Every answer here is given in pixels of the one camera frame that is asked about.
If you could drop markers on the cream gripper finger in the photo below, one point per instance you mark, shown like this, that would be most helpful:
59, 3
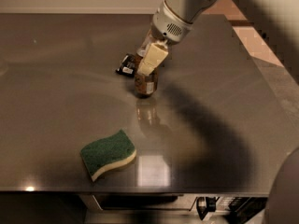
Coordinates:
153, 58
147, 41

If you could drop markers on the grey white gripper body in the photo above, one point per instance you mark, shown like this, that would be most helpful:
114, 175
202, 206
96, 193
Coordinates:
169, 26

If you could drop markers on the orange soda can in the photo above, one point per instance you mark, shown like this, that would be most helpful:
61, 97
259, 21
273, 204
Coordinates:
145, 86

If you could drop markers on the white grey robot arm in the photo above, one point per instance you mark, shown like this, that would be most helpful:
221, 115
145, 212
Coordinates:
276, 21

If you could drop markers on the black rxbar chocolate wrapper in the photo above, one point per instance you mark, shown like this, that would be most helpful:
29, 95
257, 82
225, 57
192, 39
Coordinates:
127, 66

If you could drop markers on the green and yellow sponge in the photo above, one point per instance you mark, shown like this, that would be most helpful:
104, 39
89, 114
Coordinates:
107, 154

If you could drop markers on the dark equipment under table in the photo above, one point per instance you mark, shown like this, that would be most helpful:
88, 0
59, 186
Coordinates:
235, 210

